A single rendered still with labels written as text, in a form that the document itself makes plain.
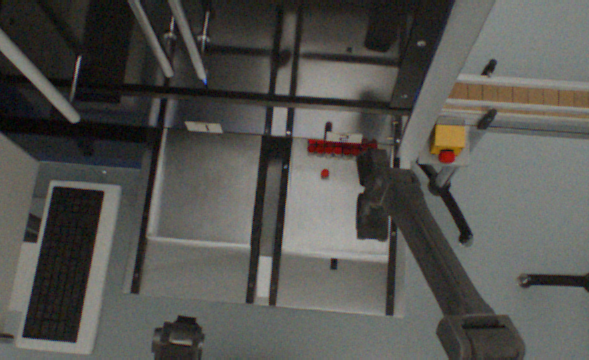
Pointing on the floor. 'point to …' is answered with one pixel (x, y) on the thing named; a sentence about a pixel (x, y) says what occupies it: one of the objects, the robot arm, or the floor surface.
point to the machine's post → (442, 72)
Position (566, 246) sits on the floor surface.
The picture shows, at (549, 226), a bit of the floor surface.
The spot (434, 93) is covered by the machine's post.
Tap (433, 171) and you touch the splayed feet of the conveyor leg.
